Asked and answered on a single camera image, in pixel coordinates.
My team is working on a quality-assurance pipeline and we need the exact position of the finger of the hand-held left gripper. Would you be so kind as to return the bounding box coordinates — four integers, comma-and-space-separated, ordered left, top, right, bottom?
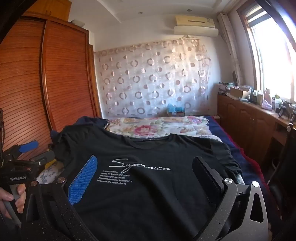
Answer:
3, 140, 40, 161
30, 151, 58, 168

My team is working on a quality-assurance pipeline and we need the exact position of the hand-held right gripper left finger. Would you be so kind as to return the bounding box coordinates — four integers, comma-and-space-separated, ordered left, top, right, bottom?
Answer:
21, 155, 98, 241

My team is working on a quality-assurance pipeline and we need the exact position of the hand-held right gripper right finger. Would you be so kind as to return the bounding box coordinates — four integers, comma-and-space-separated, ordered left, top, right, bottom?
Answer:
192, 156, 270, 241

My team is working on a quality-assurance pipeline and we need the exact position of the black t-shirt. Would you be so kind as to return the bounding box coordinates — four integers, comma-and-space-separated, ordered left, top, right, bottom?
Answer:
51, 125, 243, 241

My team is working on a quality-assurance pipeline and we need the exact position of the person's left hand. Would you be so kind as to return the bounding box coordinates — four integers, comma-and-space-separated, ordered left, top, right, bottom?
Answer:
0, 183, 26, 219

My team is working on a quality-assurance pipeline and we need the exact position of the blue floral bed sheet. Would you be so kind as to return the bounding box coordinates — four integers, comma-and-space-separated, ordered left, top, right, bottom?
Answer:
36, 161, 68, 185

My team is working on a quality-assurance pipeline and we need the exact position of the navy blanket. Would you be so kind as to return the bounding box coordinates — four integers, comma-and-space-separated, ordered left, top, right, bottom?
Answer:
205, 115, 267, 186

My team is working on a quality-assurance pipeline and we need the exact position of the folded navy garment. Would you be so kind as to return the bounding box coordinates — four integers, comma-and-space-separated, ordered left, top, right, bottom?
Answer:
74, 116, 109, 131

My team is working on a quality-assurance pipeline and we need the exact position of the low wooden cabinet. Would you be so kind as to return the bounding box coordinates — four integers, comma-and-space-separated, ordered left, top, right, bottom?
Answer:
217, 94, 296, 160

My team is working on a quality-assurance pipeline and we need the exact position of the blue tissue pack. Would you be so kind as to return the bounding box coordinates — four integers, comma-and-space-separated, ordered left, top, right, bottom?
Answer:
166, 103, 186, 117

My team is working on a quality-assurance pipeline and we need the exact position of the pink floral quilt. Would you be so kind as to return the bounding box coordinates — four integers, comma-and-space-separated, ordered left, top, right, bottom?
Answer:
105, 115, 223, 142

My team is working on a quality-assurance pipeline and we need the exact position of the wooden slatted wardrobe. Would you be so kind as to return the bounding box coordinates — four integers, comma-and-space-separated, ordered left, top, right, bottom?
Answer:
0, 11, 102, 161

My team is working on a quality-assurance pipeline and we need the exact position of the cardboard box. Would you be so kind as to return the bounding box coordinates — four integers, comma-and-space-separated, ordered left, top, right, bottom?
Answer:
227, 87, 250, 99

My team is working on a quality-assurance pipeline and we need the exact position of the pink figurine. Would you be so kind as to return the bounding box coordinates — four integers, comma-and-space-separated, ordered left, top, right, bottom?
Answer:
261, 88, 274, 110

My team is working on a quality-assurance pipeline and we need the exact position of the black metal gadget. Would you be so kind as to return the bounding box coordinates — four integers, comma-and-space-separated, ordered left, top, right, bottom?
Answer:
276, 100, 296, 124

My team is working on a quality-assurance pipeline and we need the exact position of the circle-patterned sheer curtain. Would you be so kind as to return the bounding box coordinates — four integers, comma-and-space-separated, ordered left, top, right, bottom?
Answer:
94, 38, 212, 118

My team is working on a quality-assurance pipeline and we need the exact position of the white lace window curtain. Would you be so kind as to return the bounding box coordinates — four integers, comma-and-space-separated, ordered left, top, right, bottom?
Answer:
217, 11, 244, 85

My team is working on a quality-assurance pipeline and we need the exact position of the wooden overhead cabinet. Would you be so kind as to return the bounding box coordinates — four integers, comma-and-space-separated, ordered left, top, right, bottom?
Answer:
24, 0, 73, 22

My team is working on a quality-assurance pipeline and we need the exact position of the window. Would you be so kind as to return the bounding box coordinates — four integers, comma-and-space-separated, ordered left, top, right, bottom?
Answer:
243, 0, 296, 103

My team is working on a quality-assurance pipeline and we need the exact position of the white air conditioner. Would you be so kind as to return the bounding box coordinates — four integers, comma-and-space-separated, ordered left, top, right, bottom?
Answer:
174, 15, 219, 37

